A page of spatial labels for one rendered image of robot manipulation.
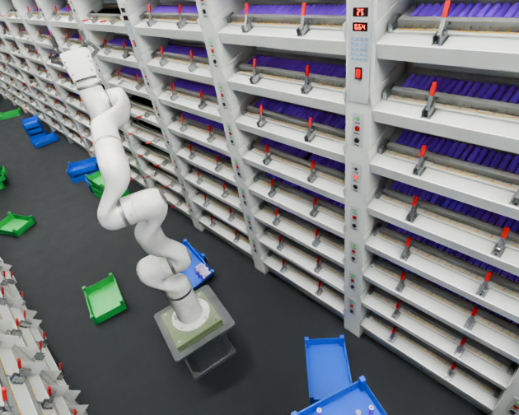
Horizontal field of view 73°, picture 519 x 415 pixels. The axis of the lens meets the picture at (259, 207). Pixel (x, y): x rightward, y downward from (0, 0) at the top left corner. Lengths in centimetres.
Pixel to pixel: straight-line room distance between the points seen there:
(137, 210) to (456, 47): 101
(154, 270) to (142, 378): 77
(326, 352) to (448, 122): 131
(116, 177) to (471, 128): 101
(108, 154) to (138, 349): 133
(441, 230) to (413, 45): 59
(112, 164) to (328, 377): 139
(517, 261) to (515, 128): 40
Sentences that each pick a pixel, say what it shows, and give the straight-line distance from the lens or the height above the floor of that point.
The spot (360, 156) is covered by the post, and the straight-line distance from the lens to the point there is 125.
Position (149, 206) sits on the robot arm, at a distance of 122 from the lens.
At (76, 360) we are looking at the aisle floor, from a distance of 239.
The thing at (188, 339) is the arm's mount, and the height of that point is 32.
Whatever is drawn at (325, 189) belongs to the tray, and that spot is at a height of 88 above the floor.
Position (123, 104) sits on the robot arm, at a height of 132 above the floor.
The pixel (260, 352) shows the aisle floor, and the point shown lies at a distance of 200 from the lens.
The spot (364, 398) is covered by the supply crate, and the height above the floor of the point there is 32.
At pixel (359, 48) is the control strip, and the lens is 112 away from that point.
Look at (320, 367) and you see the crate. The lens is 193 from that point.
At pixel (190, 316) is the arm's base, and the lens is 175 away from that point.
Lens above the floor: 173
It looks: 37 degrees down
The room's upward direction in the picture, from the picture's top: 10 degrees counter-clockwise
